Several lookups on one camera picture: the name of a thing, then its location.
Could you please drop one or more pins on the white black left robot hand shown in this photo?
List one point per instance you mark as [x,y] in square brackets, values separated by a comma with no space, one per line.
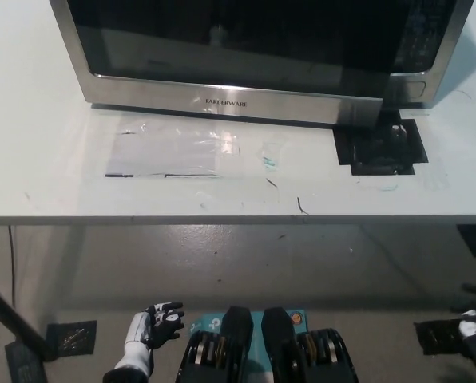
[166,323]

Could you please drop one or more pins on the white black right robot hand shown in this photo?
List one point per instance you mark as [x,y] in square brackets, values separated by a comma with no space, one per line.
[471,323]

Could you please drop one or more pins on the stainless steel microwave body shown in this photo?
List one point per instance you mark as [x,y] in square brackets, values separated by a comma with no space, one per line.
[441,60]

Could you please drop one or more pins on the black stand leg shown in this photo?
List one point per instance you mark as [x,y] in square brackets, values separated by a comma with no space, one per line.
[10,315]

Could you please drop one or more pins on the clear plastic tape sheet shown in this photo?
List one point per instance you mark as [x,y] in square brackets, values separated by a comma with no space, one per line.
[170,151]

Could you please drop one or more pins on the small grey knob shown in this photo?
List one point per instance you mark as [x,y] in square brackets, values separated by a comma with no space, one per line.
[397,131]

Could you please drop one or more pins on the black tape table cutout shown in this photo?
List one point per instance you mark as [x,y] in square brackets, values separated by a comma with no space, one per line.
[343,147]

